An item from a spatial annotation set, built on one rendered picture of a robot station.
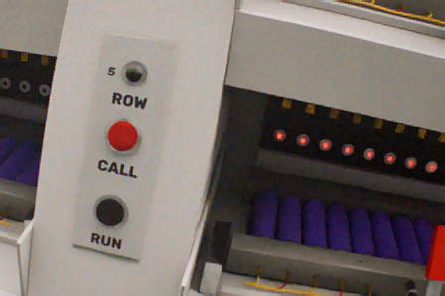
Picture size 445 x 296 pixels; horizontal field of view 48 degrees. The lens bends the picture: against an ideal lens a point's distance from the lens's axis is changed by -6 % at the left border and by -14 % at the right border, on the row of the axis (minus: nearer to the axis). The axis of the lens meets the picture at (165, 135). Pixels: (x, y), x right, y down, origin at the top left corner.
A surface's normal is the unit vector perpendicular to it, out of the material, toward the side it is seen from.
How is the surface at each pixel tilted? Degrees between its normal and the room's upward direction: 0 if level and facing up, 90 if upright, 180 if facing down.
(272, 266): 111
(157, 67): 90
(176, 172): 90
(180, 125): 90
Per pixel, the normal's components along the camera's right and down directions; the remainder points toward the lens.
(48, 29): -0.21, 0.44
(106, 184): -0.15, 0.09
